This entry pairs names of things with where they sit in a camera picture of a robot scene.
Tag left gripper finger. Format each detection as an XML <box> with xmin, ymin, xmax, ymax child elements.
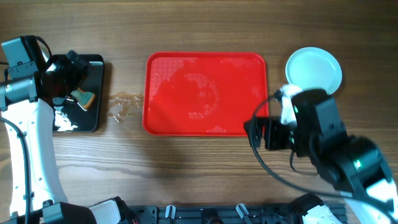
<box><xmin>53</xmin><ymin>96</ymin><xmax>76</xmax><ymax>106</ymax></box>
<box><xmin>66</xmin><ymin>50</ymin><xmax>90</xmax><ymax>81</ymax></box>

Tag green yellow sponge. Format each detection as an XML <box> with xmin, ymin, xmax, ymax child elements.
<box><xmin>71</xmin><ymin>88</ymin><xmax>96</xmax><ymax>111</ymax></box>

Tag light blue plate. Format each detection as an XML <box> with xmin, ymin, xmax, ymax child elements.
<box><xmin>285</xmin><ymin>47</ymin><xmax>343</xmax><ymax>95</ymax></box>

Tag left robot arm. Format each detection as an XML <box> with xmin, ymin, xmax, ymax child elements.
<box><xmin>1</xmin><ymin>50</ymin><xmax>139</xmax><ymax>223</ymax></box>

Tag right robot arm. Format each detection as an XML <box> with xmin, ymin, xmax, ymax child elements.
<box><xmin>244</xmin><ymin>89</ymin><xmax>397</xmax><ymax>223</ymax></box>

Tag black water basin tray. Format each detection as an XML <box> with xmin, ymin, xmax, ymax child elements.
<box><xmin>53</xmin><ymin>54</ymin><xmax>104</xmax><ymax>132</ymax></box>

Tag red plastic tray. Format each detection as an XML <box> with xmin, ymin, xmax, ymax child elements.
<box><xmin>142</xmin><ymin>52</ymin><xmax>268</xmax><ymax>137</ymax></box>

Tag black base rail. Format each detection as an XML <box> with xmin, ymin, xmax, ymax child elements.
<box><xmin>130</xmin><ymin>203</ymin><xmax>288</xmax><ymax>224</ymax></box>

